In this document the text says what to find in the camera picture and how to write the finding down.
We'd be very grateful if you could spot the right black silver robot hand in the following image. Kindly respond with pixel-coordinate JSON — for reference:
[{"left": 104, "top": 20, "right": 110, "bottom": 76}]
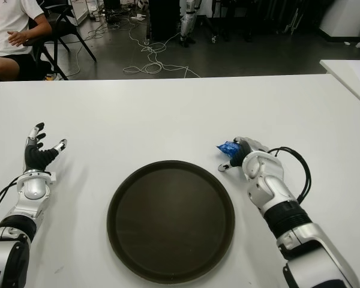
[{"left": 218, "top": 136, "right": 271, "bottom": 173}]

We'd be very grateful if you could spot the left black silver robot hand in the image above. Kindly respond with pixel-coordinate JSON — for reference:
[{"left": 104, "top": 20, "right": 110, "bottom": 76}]
[{"left": 23, "top": 122, "right": 68, "bottom": 172}]

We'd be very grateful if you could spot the blue Oreo snack packet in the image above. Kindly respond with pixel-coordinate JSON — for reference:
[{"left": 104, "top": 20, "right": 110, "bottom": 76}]
[{"left": 215, "top": 140, "right": 241, "bottom": 159}]

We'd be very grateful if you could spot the round dark brown tray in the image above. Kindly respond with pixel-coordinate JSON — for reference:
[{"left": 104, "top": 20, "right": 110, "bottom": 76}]
[{"left": 106, "top": 160, "right": 236, "bottom": 277}]

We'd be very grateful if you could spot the black stand with casters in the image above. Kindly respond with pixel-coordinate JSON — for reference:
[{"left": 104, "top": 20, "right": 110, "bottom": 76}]
[{"left": 202, "top": 0, "right": 259, "bottom": 43}]

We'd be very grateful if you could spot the white side table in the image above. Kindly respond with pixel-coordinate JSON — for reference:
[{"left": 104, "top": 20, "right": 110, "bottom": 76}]
[{"left": 319, "top": 58, "right": 360, "bottom": 110}]

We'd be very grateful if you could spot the seated person in white shirt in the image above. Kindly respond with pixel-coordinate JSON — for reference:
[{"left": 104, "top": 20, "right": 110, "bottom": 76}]
[{"left": 0, "top": 0, "right": 53, "bottom": 88}]

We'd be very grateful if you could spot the black chair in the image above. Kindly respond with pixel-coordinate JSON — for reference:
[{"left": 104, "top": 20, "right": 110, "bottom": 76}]
[{"left": 23, "top": 0, "right": 97, "bottom": 80}]

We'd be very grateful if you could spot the standing silver humanoid robot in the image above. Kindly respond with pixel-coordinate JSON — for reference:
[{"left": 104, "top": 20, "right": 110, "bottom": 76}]
[{"left": 179, "top": 0, "right": 202, "bottom": 47}]

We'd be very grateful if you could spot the black cabinet on casters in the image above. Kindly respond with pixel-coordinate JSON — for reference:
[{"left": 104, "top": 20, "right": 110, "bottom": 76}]
[{"left": 149, "top": 0, "right": 181, "bottom": 41}]

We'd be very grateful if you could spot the white machine housing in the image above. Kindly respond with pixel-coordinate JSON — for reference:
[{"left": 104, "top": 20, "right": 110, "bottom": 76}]
[{"left": 319, "top": 0, "right": 360, "bottom": 41}]

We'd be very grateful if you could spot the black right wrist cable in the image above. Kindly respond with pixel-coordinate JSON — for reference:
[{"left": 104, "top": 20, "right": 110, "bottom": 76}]
[{"left": 271, "top": 146, "right": 313, "bottom": 205}]

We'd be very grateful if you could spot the white floor cable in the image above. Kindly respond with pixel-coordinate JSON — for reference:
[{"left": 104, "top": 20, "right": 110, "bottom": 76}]
[{"left": 122, "top": 17, "right": 202, "bottom": 78}]

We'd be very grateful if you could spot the folded silver metal frame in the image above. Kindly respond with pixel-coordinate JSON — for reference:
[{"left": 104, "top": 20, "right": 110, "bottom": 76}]
[{"left": 283, "top": 5, "right": 304, "bottom": 34}]

